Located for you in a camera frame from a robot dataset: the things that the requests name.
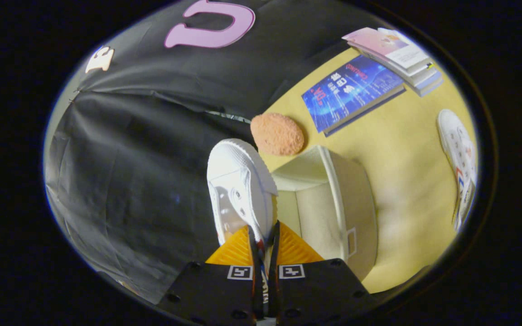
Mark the black backdrop cloth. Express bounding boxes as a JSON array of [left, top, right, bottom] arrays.
[[43, 0, 382, 305]]

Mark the beige fabric storage box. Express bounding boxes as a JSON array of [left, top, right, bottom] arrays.
[[270, 145, 379, 282]]

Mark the white canvas shoe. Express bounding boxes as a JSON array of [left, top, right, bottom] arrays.
[[207, 139, 279, 320], [437, 109, 479, 233]]

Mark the blue cover book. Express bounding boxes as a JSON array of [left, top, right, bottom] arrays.
[[301, 54, 407, 138]]

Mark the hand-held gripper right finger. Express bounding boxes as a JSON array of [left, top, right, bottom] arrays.
[[268, 221, 378, 325]]

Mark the pink cover book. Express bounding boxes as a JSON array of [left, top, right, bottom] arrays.
[[342, 27, 432, 71]]

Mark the orange round sponge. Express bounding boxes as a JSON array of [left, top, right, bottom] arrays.
[[250, 113, 306, 157]]

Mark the pale blue book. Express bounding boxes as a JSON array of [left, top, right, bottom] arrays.
[[405, 59, 445, 98]]

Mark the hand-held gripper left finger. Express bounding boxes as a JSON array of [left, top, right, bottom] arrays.
[[156, 225, 264, 325]]

